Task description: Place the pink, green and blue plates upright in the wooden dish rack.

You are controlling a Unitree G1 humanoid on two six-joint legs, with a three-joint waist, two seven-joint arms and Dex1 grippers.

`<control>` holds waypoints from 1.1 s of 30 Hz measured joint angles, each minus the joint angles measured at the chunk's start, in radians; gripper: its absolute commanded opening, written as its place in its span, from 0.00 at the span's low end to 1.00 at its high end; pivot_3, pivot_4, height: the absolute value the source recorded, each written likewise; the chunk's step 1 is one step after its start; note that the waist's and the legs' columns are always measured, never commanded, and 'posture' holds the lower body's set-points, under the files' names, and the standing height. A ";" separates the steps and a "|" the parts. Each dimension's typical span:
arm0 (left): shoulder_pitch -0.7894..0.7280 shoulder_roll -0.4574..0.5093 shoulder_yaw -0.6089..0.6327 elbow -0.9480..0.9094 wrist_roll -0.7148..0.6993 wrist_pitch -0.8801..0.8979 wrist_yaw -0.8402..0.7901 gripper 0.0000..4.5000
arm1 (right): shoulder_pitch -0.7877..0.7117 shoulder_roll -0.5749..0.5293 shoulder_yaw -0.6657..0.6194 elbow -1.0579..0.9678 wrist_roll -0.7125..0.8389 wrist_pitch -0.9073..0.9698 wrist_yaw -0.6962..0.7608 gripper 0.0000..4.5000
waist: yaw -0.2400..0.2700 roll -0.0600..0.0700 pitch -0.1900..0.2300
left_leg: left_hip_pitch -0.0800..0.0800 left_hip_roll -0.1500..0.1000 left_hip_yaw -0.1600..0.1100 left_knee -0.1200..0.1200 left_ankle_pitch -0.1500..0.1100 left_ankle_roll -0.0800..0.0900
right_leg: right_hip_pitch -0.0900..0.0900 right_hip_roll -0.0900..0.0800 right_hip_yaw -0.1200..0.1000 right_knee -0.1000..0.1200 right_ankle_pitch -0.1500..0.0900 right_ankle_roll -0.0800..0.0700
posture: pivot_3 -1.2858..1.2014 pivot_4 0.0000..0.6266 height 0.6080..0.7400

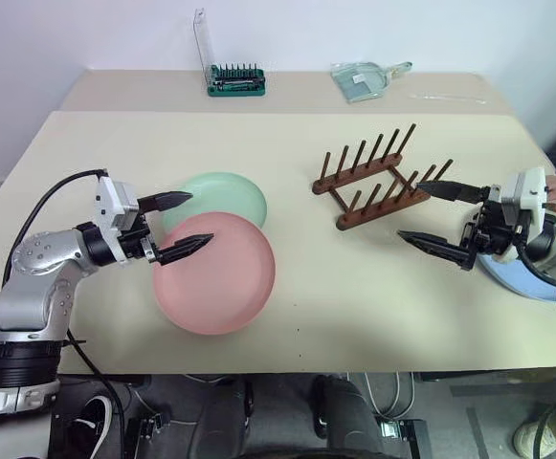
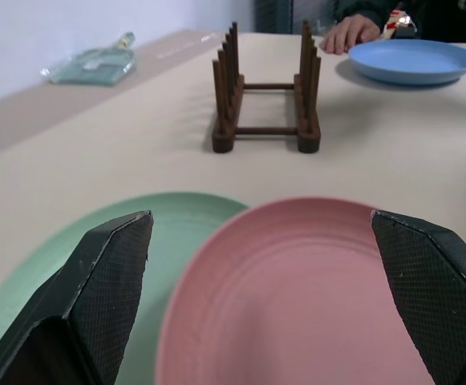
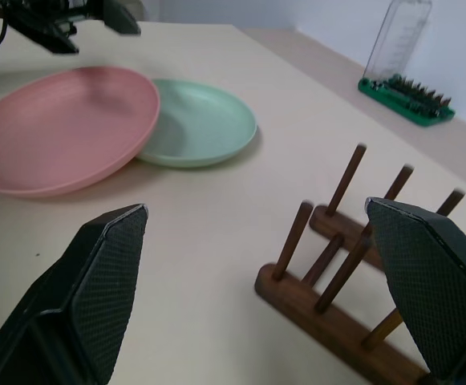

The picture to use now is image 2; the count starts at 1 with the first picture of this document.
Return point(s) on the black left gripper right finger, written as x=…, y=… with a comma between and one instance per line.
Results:
x=429, y=288

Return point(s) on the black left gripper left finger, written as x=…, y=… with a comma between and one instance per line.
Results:
x=96, y=305

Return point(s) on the green plastic plate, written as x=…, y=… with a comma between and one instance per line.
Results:
x=180, y=232

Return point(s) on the pink red plastic plate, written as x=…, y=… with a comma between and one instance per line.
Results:
x=288, y=288

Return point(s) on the blue plastic plate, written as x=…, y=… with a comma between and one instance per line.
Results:
x=411, y=60

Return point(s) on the brown wooden dish rack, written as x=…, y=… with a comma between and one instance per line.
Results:
x=309, y=136

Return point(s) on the person's bare hand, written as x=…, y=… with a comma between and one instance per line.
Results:
x=351, y=32

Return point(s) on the red white patterned item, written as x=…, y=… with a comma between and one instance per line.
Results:
x=397, y=20

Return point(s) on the blue grey chair back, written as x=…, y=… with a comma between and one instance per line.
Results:
x=274, y=16

